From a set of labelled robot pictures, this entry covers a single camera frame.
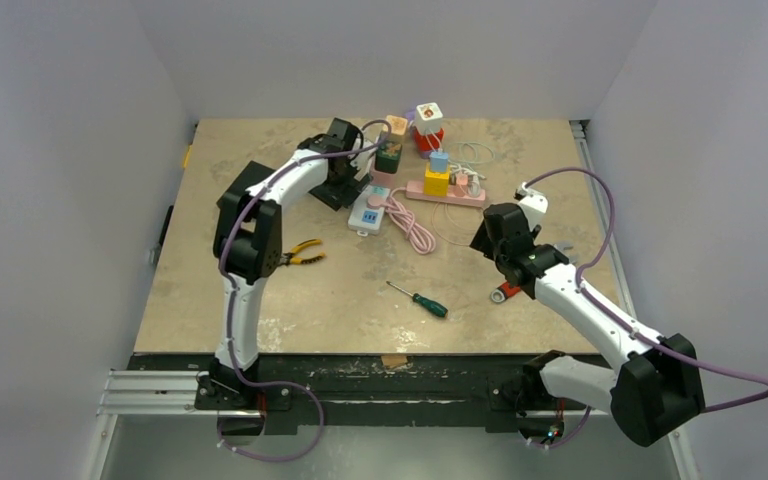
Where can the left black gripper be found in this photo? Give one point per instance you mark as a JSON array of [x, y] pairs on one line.
[[351, 172]]

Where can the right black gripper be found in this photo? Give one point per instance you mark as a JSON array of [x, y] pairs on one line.
[[481, 240]]

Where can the black box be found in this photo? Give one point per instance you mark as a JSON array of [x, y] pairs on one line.
[[337, 195]]

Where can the white power strip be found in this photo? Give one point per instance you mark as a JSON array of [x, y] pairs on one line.
[[368, 210]]

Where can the red handled adjustable wrench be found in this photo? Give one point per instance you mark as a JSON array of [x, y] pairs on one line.
[[506, 290]]

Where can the yellow handled pliers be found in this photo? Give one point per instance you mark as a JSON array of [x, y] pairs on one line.
[[295, 255]]

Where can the green handled screwdriver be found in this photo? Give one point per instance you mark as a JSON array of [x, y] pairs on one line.
[[431, 306]]

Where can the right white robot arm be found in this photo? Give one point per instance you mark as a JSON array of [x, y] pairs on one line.
[[650, 384]]

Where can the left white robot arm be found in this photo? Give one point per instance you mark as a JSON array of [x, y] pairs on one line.
[[248, 246]]

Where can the dark green cube charger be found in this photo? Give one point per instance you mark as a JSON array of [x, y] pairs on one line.
[[388, 157]]

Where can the pink power strip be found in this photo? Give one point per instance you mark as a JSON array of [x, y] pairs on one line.
[[413, 191]]

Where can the yellow cube charger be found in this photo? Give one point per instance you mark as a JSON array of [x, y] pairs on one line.
[[435, 184]]

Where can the red cube charger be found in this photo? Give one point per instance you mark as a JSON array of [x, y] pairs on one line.
[[427, 143]]

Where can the blue cube charger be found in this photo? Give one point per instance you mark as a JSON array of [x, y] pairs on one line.
[[438, 161]]

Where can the white cube charger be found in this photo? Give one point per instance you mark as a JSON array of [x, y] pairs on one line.
[[428, 118]]

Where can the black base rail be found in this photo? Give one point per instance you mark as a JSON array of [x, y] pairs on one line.
[[286, 391]]

